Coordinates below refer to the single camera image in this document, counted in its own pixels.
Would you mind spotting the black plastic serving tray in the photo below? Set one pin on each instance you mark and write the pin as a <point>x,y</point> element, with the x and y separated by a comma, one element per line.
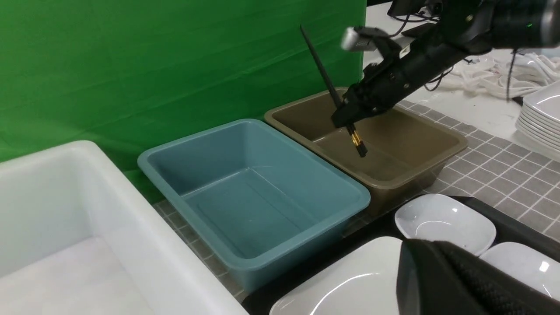
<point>508,230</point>

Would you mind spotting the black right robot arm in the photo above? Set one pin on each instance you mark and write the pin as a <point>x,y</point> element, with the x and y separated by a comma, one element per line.
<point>466,28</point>

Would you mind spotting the teal plastic bin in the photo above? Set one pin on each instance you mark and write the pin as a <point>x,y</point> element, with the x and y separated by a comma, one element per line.
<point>261,201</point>

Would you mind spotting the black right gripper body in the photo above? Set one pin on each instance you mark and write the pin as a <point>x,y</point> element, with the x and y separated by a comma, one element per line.
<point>403,70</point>

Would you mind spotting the small white bowl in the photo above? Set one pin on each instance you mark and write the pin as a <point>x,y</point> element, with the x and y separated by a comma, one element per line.
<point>526,265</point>
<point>435,217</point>

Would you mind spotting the large white square plate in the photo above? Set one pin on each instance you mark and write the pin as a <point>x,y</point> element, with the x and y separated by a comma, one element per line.
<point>360,283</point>

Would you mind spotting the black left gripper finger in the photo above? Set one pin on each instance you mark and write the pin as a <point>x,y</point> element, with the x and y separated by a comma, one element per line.
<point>439,278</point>

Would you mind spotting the green backdrop cloth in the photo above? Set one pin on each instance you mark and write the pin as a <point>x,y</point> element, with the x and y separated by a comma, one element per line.
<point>130,75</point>

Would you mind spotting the pile of white spoons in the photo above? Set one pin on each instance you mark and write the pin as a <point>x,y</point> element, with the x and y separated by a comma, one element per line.
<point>508,77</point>

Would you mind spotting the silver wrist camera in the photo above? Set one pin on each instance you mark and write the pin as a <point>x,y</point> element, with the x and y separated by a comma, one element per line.
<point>361,38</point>

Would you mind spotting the large white plastic bin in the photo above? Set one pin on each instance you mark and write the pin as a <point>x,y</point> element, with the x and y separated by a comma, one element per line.
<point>77,238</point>

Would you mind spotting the grey checked tablecloth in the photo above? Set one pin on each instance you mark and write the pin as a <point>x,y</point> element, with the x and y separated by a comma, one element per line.
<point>520,183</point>

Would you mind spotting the brown plastic bin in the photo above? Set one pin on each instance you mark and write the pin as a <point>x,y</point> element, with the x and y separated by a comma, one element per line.
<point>406,152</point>

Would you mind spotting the black chopstick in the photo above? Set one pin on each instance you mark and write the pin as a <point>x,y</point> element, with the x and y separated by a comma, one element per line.
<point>337,100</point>

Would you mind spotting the stack of white plates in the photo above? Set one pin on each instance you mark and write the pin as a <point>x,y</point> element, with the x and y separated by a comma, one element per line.
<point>539,118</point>

